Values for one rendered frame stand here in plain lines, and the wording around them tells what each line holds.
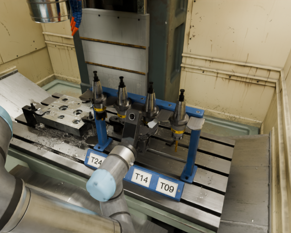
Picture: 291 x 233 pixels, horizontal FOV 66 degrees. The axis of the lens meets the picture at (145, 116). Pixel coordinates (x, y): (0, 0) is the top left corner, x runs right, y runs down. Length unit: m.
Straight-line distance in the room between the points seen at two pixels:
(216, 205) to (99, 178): 0.51
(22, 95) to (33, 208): 1.66
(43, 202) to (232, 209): 0.81
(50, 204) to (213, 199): 0.65
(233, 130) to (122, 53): 1.02
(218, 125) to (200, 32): 0.72
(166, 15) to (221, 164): 0.81
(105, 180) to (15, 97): 1.54
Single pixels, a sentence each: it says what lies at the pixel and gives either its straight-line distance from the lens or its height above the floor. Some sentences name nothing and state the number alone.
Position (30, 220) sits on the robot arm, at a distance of 0.46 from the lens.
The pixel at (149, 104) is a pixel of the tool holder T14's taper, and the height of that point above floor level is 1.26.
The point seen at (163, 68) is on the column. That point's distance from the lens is 1.39.
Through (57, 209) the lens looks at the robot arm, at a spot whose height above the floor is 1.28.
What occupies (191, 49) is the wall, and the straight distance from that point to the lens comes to 1.68.
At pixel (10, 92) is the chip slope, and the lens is 2.08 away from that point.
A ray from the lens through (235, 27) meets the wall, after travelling 1.60.
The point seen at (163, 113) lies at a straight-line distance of 0.79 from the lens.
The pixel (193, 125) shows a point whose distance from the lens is 0.75.
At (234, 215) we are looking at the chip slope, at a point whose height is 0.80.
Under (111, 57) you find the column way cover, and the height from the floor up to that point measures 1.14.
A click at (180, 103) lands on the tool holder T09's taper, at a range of 0.72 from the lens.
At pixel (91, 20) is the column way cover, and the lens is 1.49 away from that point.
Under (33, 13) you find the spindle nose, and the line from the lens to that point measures 1.02.
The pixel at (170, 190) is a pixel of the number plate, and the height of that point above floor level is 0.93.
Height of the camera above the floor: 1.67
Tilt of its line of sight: 36 degrees down
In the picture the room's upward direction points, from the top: straight up
